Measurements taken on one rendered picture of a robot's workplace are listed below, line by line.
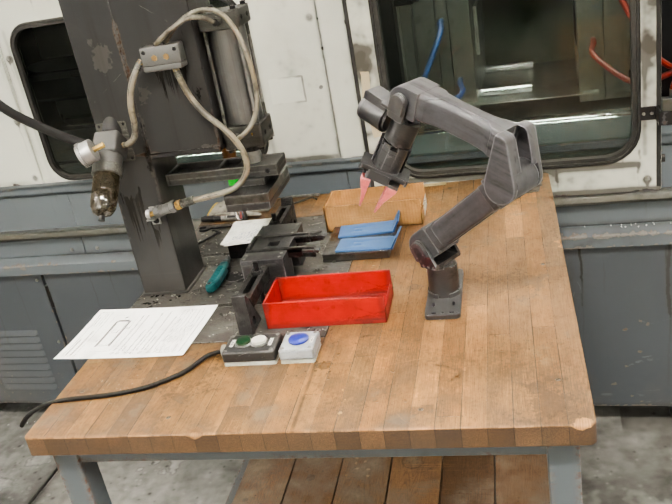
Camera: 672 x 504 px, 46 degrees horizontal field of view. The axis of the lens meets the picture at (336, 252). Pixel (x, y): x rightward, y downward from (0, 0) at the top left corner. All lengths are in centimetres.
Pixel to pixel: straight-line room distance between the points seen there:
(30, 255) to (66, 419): 149
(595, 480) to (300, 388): 132
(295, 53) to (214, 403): 120
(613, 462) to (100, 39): 187
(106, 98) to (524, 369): 102
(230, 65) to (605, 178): 111
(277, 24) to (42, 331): 148
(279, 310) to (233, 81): 48
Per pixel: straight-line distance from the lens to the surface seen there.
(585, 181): 230
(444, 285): 161
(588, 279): 244
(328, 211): 202
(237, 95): 170
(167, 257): 186
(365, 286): 168
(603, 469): 259
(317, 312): 159
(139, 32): 171
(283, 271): 175
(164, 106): 173
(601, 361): 259
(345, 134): 236
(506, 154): 136
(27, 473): 314
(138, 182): 181
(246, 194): 169
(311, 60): 233
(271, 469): 238
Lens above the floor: 167
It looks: 24 degrees down
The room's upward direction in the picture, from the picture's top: 10 degrees counter-clockwise
